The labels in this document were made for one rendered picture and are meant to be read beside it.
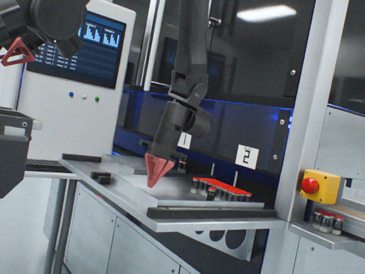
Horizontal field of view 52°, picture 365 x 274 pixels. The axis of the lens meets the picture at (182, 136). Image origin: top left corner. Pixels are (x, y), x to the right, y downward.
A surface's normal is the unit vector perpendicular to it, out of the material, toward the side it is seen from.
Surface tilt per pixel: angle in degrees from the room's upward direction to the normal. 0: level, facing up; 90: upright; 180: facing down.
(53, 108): 90
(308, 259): 90
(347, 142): 90
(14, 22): 114
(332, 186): 90
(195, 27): 101
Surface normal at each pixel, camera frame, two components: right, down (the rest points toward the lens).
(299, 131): -0.81, -0.12
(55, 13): 0.60, 0.32
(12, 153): 0.54, 0.14
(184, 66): -0.80, 0.18
